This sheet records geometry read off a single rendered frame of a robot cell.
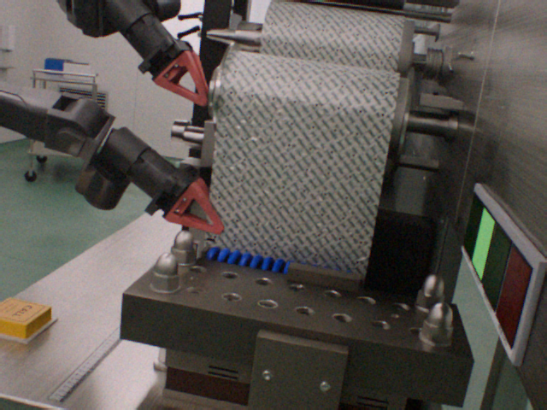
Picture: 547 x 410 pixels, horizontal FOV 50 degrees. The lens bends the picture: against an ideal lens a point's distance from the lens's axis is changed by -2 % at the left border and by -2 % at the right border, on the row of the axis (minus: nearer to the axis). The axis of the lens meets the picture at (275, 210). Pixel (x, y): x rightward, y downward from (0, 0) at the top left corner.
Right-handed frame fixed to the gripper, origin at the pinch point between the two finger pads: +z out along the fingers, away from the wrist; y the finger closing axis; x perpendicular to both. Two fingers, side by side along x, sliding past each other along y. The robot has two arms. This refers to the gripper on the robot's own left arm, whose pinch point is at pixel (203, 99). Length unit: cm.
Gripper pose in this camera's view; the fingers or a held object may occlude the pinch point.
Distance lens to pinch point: 92.5
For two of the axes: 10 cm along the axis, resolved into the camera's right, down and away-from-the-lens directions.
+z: 6.6, 7.5, 0.4
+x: 7.3, -6.3, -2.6
